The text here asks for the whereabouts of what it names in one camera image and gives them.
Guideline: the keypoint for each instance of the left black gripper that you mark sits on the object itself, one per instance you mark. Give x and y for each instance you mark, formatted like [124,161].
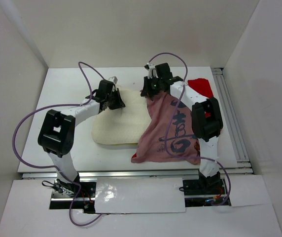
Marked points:
[119,103]

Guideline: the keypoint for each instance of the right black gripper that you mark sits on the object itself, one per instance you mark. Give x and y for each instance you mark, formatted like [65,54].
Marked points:
[148,91]

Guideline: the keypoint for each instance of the cream memory foam pillow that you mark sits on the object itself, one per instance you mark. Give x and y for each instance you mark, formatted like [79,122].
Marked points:
[122,126]

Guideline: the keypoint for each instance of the red printed pillowcase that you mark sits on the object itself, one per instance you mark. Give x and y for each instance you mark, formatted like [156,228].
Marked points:
[169,136]

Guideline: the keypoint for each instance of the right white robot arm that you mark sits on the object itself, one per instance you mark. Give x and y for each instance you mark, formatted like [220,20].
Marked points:
[206,118]

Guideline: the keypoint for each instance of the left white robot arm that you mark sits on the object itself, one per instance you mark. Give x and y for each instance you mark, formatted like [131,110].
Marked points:
[56,136]

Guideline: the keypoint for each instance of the white cover plate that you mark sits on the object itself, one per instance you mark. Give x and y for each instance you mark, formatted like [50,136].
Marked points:
[139,195]

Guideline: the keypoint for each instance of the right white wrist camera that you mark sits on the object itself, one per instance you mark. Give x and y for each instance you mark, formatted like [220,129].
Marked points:
[151,70]

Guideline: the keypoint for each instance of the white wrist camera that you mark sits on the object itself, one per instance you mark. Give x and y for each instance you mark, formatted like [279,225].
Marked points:
[151,70]
[113,79]

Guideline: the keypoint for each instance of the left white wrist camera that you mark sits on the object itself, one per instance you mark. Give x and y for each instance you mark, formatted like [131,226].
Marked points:
[113,79]

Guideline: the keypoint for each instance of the aluminium front rail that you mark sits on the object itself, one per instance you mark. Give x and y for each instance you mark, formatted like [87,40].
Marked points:
[147,173]

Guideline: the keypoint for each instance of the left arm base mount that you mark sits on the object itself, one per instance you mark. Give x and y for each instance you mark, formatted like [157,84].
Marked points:
[63,194]

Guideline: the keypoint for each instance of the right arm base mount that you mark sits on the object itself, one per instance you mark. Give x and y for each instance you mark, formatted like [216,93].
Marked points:
[201,192]

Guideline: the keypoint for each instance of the aluminium side rail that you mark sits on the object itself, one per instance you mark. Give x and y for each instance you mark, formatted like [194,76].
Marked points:
[236,138]

